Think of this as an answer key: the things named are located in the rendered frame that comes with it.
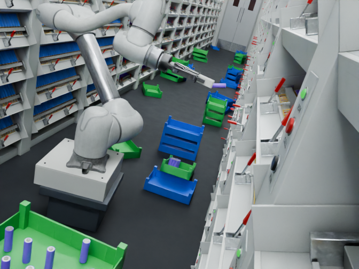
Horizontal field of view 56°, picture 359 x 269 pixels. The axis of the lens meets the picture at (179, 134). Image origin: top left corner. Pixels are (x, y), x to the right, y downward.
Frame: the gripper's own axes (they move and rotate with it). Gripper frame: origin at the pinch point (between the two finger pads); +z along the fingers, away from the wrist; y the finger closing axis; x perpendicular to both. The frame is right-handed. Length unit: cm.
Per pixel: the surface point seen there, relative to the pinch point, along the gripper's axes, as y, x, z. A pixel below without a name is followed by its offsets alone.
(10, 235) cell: -80, 35, -24
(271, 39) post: 29.4, -24.4, 19.1
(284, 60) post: -41, -23, 19
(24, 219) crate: -72, 37, -26
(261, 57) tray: 29.2, -15.2, 18.9
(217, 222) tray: -48, 28, 23
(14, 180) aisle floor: 9, 96, -74
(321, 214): -111, -16, 18
